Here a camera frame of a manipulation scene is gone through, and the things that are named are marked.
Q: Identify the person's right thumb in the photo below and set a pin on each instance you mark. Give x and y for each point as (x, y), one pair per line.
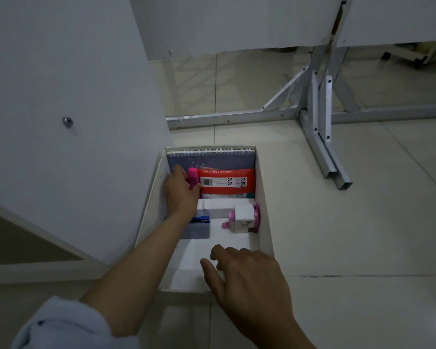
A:
(212, 278)

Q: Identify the grey metal partition stand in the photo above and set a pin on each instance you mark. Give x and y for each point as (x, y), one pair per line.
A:
(319, 116)

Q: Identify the person's right hand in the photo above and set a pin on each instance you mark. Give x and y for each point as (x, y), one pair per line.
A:
(252, 290)

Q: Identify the person's left forearm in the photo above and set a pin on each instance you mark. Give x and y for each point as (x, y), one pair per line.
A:
(141, 272)

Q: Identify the blue stapler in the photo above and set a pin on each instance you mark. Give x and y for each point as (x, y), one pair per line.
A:
(202, 216)

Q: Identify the blue-grey spiral notebook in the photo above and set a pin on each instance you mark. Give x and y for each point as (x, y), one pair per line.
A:
(218, 160)

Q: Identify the round metal screw head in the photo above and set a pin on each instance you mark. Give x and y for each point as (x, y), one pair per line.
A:
(68, 122)

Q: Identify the person's right forearm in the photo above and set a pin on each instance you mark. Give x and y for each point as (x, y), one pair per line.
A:
(287, 336)

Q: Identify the light blue sleeve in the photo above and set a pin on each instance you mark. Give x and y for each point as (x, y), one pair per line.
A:
(61, 328)

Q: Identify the red plastic packet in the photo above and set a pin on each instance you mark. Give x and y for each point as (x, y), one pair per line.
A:
(228, 181)

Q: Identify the white desk cabinet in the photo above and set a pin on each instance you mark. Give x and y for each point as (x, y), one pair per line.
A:
(58, 123)

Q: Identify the person's left hand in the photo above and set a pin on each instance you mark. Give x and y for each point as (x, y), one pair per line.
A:
(181, 198)

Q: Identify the person's left thumb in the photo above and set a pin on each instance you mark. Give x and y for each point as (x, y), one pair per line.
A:
(195, 190)

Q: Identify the grey-blue flat case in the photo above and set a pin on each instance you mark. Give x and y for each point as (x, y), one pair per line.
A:
(196, 231)

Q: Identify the white partition panel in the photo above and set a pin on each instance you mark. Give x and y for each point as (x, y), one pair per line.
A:
(236, 21)
(396, 18)

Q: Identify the white open drawer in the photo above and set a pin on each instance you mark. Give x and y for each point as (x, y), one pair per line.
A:
(200, 258)

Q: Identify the pink highlighter pen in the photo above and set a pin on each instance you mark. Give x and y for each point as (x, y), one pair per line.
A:
(193, 175)

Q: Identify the white and pink pencil sharpener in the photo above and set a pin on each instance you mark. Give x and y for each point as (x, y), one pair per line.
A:
(244, 218)

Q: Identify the small green item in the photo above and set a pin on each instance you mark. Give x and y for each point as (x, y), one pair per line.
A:
(250, 195)

